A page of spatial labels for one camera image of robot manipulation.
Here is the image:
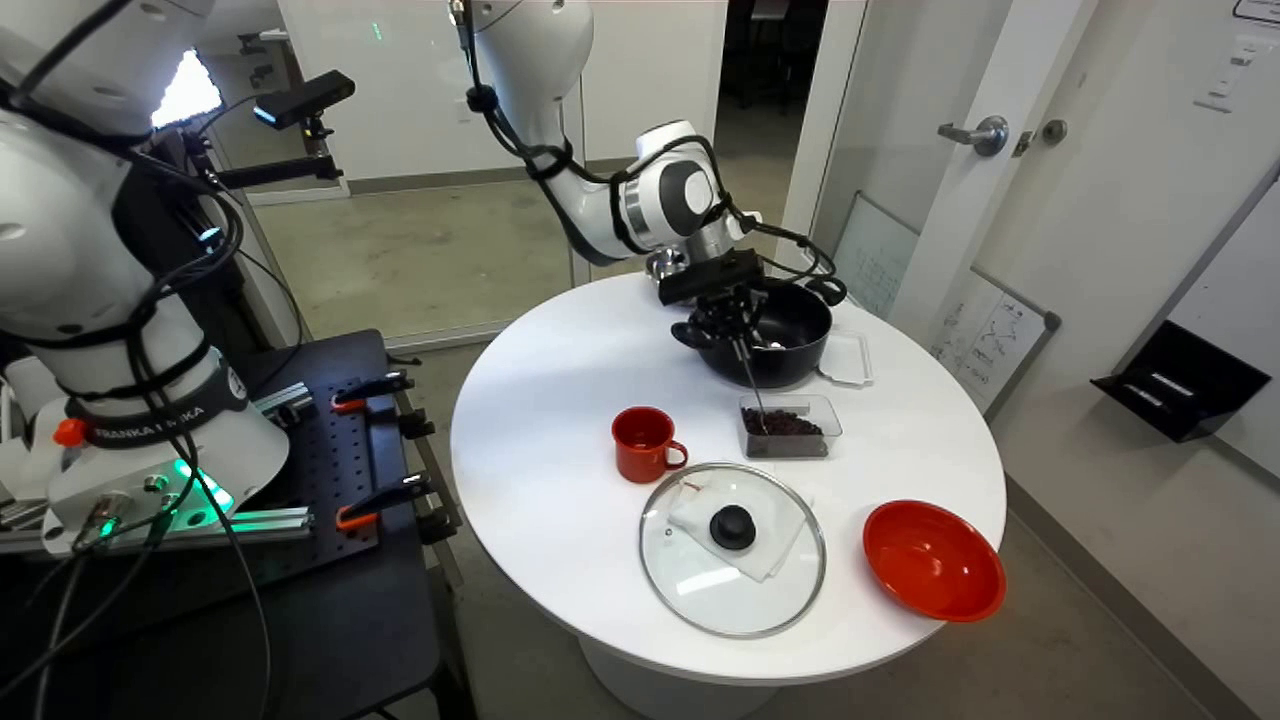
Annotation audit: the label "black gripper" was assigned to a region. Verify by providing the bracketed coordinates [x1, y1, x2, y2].
[677, 276, 771, 361]

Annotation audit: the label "small silver door latch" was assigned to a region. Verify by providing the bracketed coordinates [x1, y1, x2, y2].
[1010, 116, 1072, 158]

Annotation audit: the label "black camera on stand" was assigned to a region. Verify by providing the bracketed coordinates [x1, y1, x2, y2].
[211, 67, 362, 191]

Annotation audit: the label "glass pot lid black knob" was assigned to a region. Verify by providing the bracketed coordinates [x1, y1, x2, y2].
[635, 458, 834, 639]

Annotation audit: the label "orange black clamp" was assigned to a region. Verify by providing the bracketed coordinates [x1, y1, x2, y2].
[334, 471, 440, 540]
[327, 367, 422, 411]

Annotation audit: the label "black robot cart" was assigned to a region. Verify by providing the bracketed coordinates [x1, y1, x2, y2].
[0, 327, 469, 720]

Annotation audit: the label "small white whiteboard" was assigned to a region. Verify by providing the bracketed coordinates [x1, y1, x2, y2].
[932, 266, 1065, 414]

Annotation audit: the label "white door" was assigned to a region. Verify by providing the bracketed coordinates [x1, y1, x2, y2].
[795, 0, 1117, 354]

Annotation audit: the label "silver spoon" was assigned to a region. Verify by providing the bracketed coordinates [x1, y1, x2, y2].
[734, 333, 776, 422]

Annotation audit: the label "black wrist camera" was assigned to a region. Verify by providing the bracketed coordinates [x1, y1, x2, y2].
[658, 248, 771, 303]

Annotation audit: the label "clear container dark contents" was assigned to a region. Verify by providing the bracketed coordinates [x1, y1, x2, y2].
[738, 393, 847, 465]

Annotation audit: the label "silver door lever handle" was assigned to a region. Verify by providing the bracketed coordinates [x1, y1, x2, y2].
[935, 113, 1012, 158]

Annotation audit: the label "aluminium rail green light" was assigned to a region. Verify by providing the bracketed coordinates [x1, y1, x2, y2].
[36, 455, 322, 551]

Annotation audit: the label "red plastic bowl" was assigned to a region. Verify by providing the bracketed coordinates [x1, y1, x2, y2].
[860, 494, 1012, 629]

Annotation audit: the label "black wall file holder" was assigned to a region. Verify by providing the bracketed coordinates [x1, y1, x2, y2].
[1089, 317, 1277, 443]

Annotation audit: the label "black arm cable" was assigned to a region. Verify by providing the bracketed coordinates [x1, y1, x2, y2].
[738, 216, 857, 308]

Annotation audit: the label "red metal cup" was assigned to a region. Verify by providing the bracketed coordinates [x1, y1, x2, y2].
[608, 404, 695, 487]

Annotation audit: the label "black cooking pot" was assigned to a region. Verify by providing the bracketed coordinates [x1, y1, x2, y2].
[669, 273, 853, 393]

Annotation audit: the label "bright studio lamp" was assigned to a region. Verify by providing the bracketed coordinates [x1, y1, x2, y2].
[148, 42, 228, 134]

